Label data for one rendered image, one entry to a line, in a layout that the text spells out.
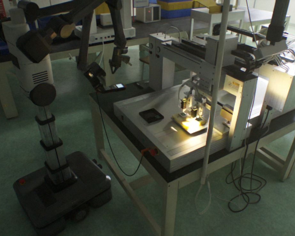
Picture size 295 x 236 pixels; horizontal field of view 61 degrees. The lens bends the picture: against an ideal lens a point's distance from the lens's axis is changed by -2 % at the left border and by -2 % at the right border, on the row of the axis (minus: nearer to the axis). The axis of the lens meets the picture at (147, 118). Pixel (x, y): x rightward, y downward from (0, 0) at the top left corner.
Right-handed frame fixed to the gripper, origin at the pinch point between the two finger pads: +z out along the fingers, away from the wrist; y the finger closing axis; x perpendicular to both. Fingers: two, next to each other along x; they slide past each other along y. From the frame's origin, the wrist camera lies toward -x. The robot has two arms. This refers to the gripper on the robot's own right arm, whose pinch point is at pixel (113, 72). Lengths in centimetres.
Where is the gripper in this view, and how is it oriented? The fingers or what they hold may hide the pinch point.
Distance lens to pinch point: 200.0
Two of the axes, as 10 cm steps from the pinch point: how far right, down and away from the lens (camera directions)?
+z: -2.3, 8.7, 4.3
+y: -4.3, -4.9, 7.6
